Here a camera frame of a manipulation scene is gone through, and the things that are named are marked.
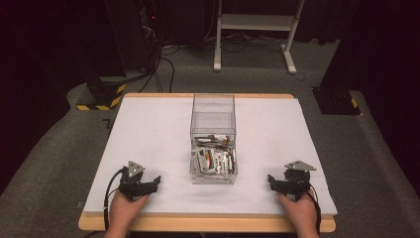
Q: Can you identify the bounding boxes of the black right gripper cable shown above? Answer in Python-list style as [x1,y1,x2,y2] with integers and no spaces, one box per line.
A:
[304,189,323,236]

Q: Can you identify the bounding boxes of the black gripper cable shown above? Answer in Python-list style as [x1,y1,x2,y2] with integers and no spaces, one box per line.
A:
[103,166,129,232]
[304,189,323,236]

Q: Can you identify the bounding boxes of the black floor cables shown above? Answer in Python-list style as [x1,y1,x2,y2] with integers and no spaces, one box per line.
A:
[138,31,308,94]

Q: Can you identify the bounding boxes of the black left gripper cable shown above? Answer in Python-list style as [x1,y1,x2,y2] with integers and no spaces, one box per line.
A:
[103,166,129,232]

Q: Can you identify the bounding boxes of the white metal stand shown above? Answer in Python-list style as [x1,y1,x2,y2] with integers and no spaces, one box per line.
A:
[213,0,307,75]

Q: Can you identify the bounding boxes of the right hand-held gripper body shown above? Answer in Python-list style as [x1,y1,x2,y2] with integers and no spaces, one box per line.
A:
[280,160,317,201]

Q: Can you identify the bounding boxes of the wooden table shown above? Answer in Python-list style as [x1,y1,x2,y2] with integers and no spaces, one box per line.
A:
[77,92,337,234]

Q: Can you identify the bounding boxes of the dark curtain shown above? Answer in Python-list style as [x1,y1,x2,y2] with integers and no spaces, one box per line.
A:
[318,0,420,196]
[0,0,127,196]

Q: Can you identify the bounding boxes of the person's right hand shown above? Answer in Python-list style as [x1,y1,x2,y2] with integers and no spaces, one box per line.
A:
[277,190,319,232]

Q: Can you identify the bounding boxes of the clear plastic box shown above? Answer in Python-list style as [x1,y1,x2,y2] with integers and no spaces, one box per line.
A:
[189,92,239,185]

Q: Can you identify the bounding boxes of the person's left hand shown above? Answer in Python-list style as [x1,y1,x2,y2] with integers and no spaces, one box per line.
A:
[108,190,151,232]

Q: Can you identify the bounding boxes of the black yellow striped stand base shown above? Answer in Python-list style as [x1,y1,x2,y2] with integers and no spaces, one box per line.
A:
[75,75,128,112]

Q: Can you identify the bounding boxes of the pile of small packets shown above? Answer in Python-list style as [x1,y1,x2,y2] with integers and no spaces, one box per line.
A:
[191,134,238,176]

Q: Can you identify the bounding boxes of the dark equipment rack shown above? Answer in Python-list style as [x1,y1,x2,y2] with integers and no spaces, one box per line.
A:
[137,0,164,72]

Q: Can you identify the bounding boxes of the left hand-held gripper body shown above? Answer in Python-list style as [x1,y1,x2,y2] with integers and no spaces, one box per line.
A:
[118,160,154,202]

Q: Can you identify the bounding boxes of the white foam mat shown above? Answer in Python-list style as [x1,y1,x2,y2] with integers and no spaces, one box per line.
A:
[82,96,339,217]

